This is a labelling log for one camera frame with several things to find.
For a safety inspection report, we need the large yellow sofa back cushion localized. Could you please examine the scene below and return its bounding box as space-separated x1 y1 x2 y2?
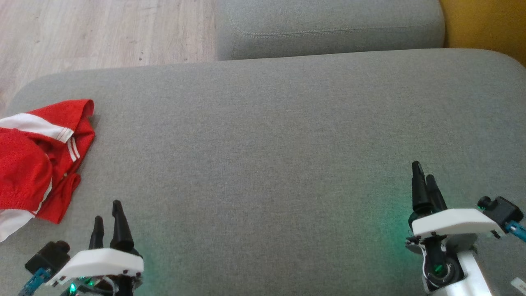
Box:
439 0 526 68

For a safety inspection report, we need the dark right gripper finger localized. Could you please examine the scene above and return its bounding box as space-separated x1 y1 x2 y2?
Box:
411 161 431 217
426 174 448 213

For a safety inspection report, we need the teal right camera cable plug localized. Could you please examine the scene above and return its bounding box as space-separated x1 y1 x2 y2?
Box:
505 221 526 243

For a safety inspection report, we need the teal camera cable plug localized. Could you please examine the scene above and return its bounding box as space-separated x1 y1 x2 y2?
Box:
18 267 52 296
505 221 526 243

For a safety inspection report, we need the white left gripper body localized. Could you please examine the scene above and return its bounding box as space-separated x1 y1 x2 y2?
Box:
45 248 145 296

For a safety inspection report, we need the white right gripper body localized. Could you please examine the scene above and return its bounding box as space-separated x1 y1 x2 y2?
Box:
405 208 506 294

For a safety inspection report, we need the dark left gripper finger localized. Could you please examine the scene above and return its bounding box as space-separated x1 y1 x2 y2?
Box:
109 200 135 252
89 216 105 250

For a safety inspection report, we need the red and white garment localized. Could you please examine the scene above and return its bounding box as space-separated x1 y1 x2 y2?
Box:
0 99 96 243

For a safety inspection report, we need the teal left camera cable plug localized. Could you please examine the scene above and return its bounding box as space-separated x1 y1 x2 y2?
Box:
18 267 52 296

